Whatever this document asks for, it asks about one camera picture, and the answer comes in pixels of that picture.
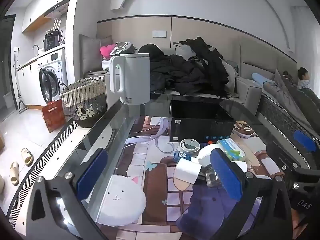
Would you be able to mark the white and grey cup lid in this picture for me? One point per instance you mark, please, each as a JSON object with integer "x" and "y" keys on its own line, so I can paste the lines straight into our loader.
{"x": 189, "y": 146}

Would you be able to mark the grey padded headboard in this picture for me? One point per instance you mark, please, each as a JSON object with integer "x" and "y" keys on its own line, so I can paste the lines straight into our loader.
{"x": 260, "y": 60}

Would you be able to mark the light blue pillow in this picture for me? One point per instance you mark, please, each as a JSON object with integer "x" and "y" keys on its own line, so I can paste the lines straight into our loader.
{"x": 260, "y": 78}

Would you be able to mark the clear glass jar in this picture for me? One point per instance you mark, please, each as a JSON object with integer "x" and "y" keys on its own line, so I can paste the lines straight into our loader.
{"x": 212, "y": 177}

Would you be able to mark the grey sofa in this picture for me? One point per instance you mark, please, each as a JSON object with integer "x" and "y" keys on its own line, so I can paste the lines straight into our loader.
{"x": 247, "y": 92}

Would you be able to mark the white wall switch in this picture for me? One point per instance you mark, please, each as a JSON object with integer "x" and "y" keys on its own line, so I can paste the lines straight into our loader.
{"x": 159, "y": 33}

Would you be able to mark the beige slipper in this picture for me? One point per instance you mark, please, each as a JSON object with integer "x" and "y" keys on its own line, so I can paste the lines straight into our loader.
{"x": 27, "y": 157}
{"x": 14, "y": 173}

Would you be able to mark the kitchen faucet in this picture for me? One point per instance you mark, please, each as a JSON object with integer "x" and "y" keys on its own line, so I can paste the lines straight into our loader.
{"x": 35, "y": 48}

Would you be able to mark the range hood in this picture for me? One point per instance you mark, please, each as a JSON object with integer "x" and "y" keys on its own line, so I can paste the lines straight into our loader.
{"x": 58, "y": 6}

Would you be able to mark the green tissue pack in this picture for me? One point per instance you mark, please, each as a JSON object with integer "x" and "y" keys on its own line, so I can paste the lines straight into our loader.
{"x": 231, "y": 148}

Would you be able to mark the grey sofa cushion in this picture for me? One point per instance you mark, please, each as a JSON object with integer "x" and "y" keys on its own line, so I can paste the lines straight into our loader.
{"x": 92, "y": 52}

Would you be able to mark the toilet paper roll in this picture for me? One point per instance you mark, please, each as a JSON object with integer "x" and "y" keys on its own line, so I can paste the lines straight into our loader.
{"x": 186, "y": 171}

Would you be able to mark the red gift bag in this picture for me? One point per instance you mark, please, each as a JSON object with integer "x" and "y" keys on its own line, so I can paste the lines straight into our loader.
{"x": 53, "y": 117}

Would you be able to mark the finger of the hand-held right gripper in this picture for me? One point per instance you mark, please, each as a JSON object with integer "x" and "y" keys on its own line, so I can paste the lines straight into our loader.
{"x": 287, "y": 160}
{"x": 303, "y": 140}

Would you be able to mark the pink plush toy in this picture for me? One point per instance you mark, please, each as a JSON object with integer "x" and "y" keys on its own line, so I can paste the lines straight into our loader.
{"x": 107, "y": 50}

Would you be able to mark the black storage box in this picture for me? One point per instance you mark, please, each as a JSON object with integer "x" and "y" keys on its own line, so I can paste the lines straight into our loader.
{"x": 200, "y": 127}

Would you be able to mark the cartoon printed rug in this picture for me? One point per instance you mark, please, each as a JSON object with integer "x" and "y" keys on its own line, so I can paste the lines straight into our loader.
{"x": 160, "y": 192}

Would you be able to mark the white electric kettle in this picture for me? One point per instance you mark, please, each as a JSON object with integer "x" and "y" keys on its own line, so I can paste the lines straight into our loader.
{"x": 135, "y": 77}

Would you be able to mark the white washing machine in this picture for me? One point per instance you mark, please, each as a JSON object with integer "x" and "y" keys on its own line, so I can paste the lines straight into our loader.
{"x": 53, "y": 80}

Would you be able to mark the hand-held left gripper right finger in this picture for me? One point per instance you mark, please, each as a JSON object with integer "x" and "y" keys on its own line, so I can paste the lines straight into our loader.
{"x": 225, "y": 172}

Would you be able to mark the upright floor mop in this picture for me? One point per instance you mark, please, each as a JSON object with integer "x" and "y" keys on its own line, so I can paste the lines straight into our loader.
{"x": 18, "y": 90}

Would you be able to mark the wicker laundry basket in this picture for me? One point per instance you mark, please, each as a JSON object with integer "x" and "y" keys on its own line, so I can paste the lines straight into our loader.
{"x": 82, "y": 92}

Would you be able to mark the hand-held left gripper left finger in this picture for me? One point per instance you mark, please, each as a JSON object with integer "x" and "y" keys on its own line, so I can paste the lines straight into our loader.
{"x": 92, "y": 172}

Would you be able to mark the pile of black clothes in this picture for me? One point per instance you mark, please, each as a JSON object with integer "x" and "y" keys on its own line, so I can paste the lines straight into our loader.
{"x": 185, "y": 72}

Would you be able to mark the white antenna router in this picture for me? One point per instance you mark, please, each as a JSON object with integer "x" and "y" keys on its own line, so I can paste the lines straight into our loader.
{"x": 56, "y": 25}

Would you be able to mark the black white herringbone mat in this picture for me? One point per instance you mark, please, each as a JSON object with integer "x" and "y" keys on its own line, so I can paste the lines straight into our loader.
{"x": 42, "y": 162}

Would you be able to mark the white round bowl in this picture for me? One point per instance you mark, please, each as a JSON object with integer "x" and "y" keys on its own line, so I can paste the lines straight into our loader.
{"x": 206, "y": 155}

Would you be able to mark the dark patterned mattress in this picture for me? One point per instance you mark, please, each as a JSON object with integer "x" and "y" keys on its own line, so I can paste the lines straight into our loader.
{"x": 275, "y": 112}

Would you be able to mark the black pressure cooker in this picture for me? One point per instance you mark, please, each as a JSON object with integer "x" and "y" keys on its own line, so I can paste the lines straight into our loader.
{"x": 52, "y": 41}

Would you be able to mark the black and white helmet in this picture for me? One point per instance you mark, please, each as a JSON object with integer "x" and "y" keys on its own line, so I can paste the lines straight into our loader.
{"x": 122, "y": 47}

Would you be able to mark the white cat cushion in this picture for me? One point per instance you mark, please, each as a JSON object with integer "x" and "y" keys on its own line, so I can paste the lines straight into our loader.
{"x": 120, "y": 200}

